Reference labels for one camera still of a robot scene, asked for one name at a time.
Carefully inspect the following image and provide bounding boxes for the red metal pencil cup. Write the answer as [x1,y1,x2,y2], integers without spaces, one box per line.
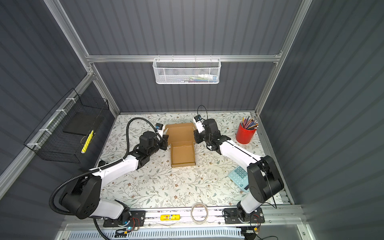
[236,124,257,145]

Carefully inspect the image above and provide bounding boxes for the black corrugated cable hose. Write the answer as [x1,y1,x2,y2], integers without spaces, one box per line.
[48,117,158,240]

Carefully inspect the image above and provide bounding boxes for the teal calculator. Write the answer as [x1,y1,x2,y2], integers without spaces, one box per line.
[228,166,249,192]

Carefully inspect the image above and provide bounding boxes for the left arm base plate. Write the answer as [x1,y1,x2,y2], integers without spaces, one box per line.
[103,211,146,228]

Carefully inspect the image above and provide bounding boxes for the black wire mesh basket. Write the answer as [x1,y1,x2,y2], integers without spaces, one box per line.
[24,90,109,164]

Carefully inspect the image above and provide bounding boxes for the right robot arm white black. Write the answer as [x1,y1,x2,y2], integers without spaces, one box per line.
[193,115,285,222]

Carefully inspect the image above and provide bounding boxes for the brown cardboard box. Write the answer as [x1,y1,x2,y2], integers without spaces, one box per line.
[166,123,196,168]

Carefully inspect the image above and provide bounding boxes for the bundle of coloured pencils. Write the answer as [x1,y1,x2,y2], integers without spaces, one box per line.
[240,116,259,131]

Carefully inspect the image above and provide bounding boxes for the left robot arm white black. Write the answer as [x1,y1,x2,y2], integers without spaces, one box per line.
[50,124,168,222]

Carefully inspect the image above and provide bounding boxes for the white wire mesh basket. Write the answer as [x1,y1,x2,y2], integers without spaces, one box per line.
[153,59,222,85]

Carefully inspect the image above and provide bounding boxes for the markers in white basket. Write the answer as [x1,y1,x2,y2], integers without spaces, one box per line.
[178,74,219,84]

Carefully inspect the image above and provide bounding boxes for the yellow spirit level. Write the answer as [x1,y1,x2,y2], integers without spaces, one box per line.
[161,215,181,221]

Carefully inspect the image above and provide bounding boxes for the black stapler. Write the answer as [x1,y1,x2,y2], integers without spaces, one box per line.
[98,160,107,168]

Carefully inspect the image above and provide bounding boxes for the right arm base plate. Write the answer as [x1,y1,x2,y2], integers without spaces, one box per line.
[222,207,265,225]

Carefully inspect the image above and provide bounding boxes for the black foam pad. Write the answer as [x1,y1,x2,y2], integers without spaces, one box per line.
[63,113,104,136]

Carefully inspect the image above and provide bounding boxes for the clear tape roll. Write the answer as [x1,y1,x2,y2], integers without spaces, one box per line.
[190,203,209,225]

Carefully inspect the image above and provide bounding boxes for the yellow striped tool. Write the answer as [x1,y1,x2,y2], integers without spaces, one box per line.
[81,130,94,154]

